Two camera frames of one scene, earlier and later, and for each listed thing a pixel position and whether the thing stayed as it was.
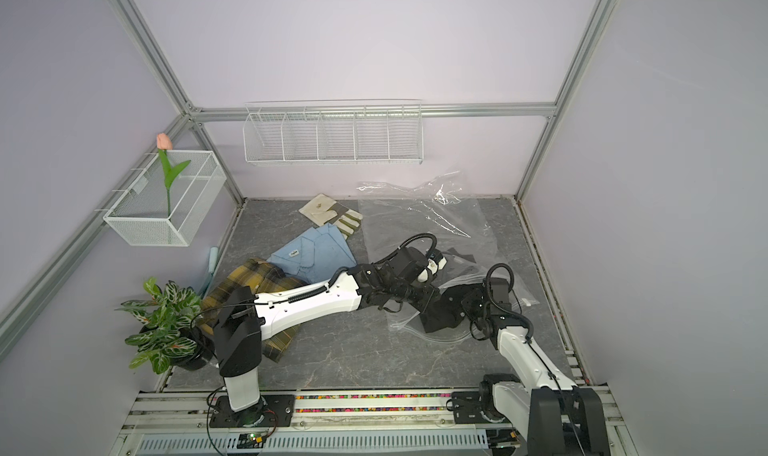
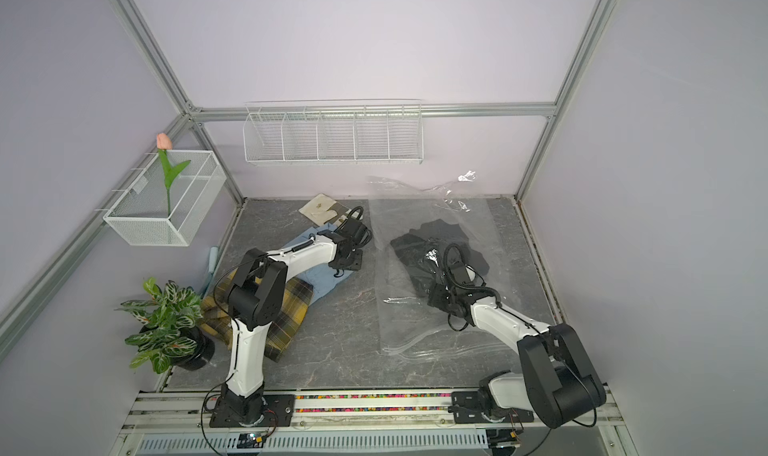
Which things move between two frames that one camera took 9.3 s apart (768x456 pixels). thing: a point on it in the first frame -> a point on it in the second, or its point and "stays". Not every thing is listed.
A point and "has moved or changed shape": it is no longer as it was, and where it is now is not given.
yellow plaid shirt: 261,277 stays
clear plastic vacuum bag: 478,287 has moved or changed shape
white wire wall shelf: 334,131 stays
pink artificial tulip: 164,144 stays
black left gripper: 429,293 -> 356,265
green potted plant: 170,335 stays
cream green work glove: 324,209 stays
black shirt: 459,274 has moved or changed shape
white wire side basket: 141,218 stays
